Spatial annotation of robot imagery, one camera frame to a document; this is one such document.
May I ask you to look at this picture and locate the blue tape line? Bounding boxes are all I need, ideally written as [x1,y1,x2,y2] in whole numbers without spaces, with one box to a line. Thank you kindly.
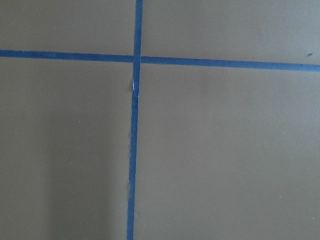
[126,0,144,240]
[0,49,320,72]

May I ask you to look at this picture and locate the brown paper table cover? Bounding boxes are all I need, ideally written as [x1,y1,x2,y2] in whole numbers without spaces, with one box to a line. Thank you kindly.
[0,0,320,240]

